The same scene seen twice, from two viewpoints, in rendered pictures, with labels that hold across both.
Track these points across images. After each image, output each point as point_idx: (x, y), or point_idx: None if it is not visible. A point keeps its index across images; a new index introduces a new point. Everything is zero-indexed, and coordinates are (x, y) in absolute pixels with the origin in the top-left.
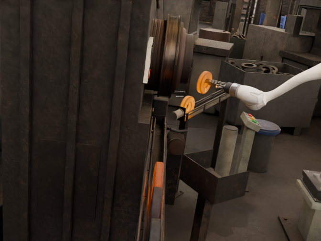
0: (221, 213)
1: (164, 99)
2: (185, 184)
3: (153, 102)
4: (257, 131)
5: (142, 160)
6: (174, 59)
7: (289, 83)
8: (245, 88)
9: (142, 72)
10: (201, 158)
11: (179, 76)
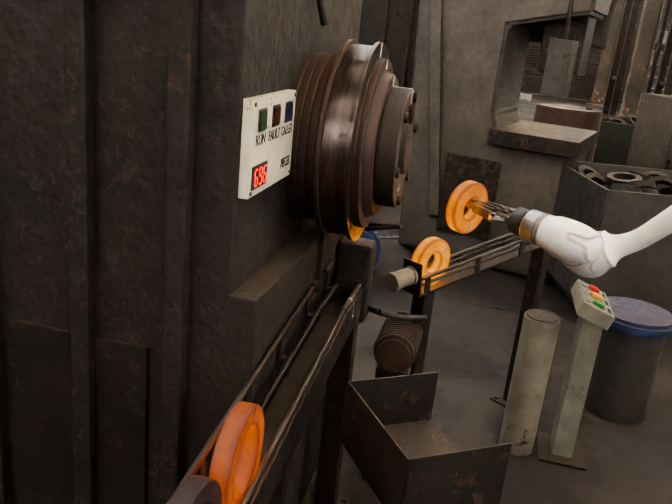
0: None
1: (365, 242)
2: None
3: (339, 249)
4: (606, 329)
5: None
6: (345, 143)
7: (671, 215)
8: (557, 224)
9: (233, 172)
10: (402, 395)
11: (367, 187)
